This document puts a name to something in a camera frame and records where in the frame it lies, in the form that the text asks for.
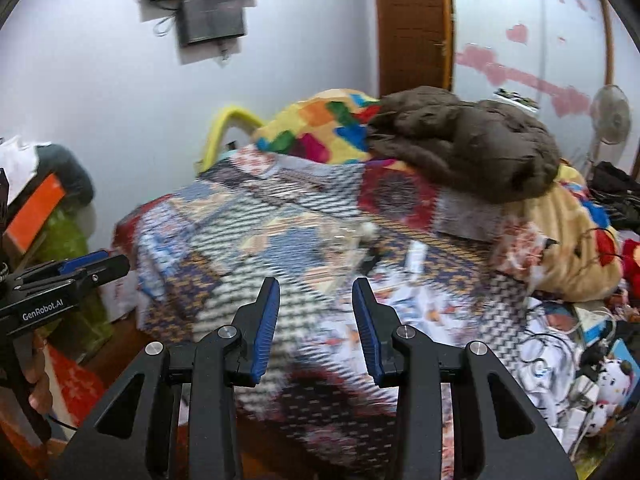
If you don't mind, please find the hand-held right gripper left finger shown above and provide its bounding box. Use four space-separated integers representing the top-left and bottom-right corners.
50 276 281 480

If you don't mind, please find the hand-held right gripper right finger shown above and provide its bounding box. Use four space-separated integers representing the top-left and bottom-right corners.
351 276 578 480

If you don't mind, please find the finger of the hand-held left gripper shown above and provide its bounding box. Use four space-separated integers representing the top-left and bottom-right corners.
21 248 111 287
74 254 132 295

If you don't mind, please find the white wrapper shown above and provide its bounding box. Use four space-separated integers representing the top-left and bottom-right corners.
402 240 429 274

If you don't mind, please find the clear plastic wrapper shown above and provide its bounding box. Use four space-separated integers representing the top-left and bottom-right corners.
320 217 364 257

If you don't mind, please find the person's left hand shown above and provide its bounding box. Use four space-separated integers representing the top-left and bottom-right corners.
22 335 54 417

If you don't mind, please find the green patterned cloth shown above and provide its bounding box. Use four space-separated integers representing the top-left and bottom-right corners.
36 204 117 348

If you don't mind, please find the orange cardboard box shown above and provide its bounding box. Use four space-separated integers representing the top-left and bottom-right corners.
5 172 69 254

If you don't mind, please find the patchwork bedspread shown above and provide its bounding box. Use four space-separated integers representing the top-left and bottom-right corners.
112 152 576 463

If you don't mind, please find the dark green cushion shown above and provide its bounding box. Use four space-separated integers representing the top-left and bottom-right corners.
37 144 96 202

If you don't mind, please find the white cloth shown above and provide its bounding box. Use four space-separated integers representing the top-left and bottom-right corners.
0 135 52 197

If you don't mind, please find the colourful block-pattern blanket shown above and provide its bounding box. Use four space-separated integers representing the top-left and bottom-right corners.
252 89 626 303

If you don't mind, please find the brown fleece blanket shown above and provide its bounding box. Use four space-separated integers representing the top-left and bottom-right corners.
366 86 562 206

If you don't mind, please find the blue and white box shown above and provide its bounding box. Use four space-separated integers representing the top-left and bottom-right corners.
582 317 618 348

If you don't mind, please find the dalmatian plush toy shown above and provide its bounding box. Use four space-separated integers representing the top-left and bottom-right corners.
579 356 639 437

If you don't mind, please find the red plush toy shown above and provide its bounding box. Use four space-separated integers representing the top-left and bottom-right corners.
619 237 640 297

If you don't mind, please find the pile of black clothes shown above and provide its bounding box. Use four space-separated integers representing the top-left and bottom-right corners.
589 160 640 233

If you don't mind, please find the brown wooden door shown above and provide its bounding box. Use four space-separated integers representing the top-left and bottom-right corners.
372 0 457 100

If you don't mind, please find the white standing fan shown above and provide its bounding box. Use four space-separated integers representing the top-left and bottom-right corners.
575 84 632 173

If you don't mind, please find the white wardrobe with pink hearts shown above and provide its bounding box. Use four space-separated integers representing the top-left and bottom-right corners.
447 0 617 128

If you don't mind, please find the yellow curved frame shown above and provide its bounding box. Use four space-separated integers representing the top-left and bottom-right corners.
199 105 267 175

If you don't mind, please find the black wall-mounted box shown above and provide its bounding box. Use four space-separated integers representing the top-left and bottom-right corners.
176 0 249 49

